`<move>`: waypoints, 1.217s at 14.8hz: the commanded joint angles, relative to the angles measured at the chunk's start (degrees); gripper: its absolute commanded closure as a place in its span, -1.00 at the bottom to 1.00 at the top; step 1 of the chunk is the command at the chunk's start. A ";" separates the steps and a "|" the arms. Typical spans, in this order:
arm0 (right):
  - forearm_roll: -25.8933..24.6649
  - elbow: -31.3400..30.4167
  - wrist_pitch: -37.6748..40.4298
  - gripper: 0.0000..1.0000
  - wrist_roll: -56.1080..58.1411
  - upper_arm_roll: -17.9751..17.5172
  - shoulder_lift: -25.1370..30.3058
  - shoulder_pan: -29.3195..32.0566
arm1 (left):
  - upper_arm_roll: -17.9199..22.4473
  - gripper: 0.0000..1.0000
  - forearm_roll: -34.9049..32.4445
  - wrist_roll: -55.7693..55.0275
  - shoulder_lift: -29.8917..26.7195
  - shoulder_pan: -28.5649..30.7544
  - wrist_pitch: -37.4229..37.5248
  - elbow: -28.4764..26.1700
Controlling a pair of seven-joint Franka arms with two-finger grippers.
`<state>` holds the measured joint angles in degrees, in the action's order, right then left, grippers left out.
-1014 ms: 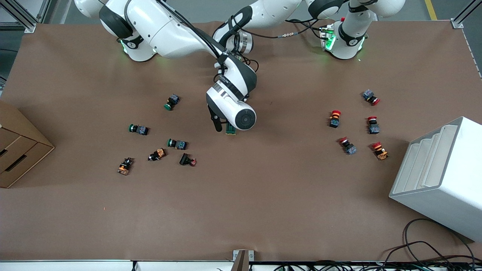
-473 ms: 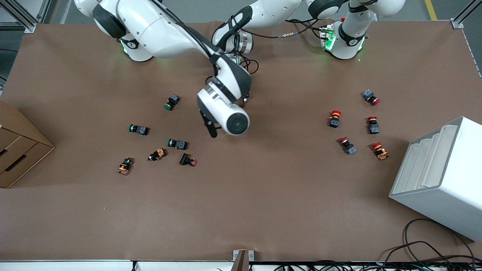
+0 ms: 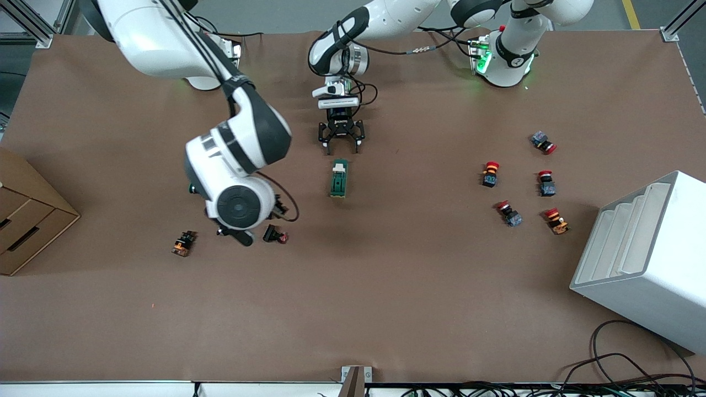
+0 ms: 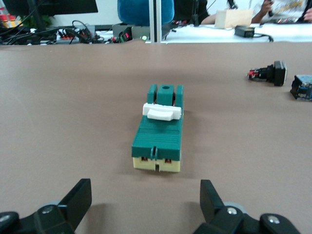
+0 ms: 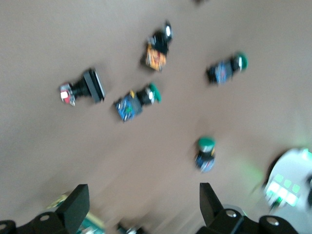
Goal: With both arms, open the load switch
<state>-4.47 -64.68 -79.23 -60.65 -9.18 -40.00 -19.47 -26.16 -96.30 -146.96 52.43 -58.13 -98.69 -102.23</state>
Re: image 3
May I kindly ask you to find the white tiered organiser box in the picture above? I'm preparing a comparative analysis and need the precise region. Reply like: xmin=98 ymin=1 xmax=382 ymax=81
xmin=570 ymin=170 xmax=706 ymax=355

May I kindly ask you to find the green load switch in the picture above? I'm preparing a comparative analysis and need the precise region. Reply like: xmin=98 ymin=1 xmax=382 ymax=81
xmin=329 ymin=159 xmax=349 ymax=198

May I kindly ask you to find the brown paper table cover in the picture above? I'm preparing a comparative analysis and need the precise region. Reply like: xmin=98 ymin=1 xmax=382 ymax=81
xmin=0 ymin=28 xmax=706 ymax=385

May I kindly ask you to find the aluminium frame profile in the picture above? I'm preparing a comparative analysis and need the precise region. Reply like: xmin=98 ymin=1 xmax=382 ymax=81
xmin=661 ymin=0 xmax=706 ymax=42
xmin=0 ymin=0 xmax=75 ymax=49

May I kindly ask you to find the black looped cable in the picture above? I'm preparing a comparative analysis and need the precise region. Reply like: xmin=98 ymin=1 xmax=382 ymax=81
xmin=591 ymin=320 xmax=697 ymax=387

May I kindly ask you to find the cardboard box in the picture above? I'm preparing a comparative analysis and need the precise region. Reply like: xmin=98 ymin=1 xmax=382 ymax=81
xmin=0 ymin=148 xmax=81 ymax=276

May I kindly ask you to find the metal table bracket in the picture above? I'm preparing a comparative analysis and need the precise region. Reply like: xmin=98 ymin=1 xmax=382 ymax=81
xmin=341 ymin=366 xmax=373 ymax=397

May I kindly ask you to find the white table edge rail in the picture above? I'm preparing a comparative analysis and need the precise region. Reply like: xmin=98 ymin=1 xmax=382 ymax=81
xmin=0 ymin=379 xmax=706 ymax=397

